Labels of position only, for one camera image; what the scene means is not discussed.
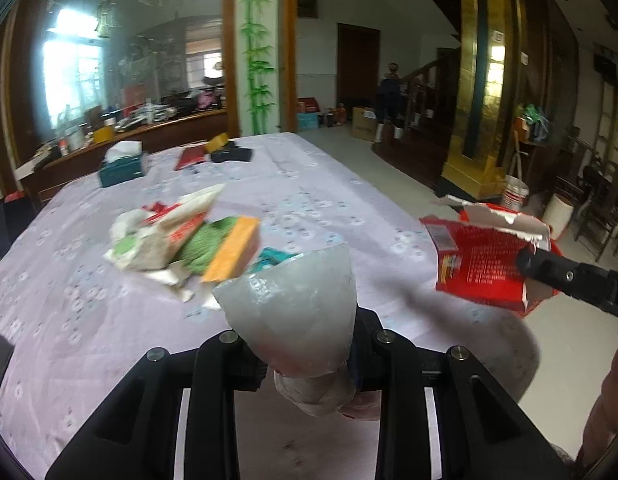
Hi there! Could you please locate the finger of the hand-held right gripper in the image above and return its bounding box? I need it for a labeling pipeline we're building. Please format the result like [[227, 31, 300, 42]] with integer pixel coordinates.
[[516, 246, 618, 321]]

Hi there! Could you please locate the pile of colourful boxes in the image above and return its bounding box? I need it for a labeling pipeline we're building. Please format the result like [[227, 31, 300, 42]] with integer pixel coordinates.
[[295, 97, 350, 132]]

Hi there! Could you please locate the red snack packet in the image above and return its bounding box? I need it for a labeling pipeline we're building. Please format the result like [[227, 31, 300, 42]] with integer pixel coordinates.
[[420, 195, 552, 313]]

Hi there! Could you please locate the white and red wrapper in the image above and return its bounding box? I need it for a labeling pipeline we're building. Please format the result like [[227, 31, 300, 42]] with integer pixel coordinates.
[[104, 183, 227, 303]]

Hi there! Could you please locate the orange packet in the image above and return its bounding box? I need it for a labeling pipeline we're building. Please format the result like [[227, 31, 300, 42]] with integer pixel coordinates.
[[201, 216, 262, 283]]

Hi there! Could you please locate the red booklet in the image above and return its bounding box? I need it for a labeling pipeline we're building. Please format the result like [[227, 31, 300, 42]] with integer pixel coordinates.
[[174, 145, 211, 172]]

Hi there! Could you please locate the cardboard box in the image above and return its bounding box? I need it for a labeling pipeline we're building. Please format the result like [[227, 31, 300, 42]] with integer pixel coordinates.
[[350, 106, 378, 142]]

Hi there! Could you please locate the white round bin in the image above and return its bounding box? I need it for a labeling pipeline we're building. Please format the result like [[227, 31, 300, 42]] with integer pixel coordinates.
[[542, 192, 576, 241]]

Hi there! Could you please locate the translucent plastic wrapper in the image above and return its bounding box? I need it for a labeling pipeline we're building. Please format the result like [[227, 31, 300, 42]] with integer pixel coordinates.
[[211, 242, 382, 418]]

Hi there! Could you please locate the white bucket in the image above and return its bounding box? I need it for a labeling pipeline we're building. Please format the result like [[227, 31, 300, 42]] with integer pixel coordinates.
[[502, 175, 530, 214]]

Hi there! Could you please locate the wooden staircase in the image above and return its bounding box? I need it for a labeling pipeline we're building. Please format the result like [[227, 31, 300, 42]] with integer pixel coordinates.
[[371, 47, 462, 192]]

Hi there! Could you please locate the black pouch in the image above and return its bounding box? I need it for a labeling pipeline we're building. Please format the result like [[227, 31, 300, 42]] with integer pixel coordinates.
[[210, 146, 254, 164]]

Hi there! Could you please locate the teal tissue box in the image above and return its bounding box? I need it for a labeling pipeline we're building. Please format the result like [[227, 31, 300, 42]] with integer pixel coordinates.
[[99, 141, 150, 188]]

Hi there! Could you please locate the teal packet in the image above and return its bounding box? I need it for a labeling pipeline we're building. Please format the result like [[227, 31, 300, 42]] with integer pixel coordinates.
[[246, 247, 302, 277]]

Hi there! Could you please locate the brown wooden door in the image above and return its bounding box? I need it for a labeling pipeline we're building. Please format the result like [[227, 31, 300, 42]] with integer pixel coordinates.
[[337, 23, 381, 107]]

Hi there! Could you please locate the golden pillar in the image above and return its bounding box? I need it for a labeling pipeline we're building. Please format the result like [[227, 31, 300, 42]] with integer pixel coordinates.
[[440, 0, 526, 202]]

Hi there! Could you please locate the green plastic bag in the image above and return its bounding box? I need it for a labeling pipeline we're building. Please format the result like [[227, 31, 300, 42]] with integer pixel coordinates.
[[513, 103, 552, 143]]

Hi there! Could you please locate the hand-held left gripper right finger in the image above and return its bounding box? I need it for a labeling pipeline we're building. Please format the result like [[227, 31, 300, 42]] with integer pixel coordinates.
[[351, 307, 572, 480]]

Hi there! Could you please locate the lilac printed tablecloth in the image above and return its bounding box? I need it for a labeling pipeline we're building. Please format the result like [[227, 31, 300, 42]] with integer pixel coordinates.
[[0, 132, 540, 480]]

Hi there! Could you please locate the dark bag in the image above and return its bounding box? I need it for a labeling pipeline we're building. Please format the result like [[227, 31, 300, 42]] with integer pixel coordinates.
[[0, 191, 37, 263]]

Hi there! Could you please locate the large wall mirror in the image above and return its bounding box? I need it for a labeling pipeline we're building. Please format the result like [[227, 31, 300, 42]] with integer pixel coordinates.
[[4, 0, 236, 161]]

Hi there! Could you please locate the wooden chair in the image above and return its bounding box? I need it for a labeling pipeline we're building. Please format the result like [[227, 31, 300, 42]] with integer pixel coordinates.
[[572, 152, 618, 263]]

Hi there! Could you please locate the bamboo painted pillar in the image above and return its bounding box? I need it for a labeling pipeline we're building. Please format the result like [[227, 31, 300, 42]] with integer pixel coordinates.
[[235, 0, 281, 136]]

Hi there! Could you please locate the cluttered wooden sideboard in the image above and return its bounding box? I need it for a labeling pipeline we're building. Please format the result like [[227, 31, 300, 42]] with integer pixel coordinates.
[[14, 87, 231, 211]]

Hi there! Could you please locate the person's right forearm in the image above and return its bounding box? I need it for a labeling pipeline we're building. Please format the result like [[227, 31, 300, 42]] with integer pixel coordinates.
[[575, 337, 618, 473]]

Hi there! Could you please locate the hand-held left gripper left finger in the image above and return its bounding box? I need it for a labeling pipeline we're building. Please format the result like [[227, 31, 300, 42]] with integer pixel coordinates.
[[46, 331, 267, 480]]

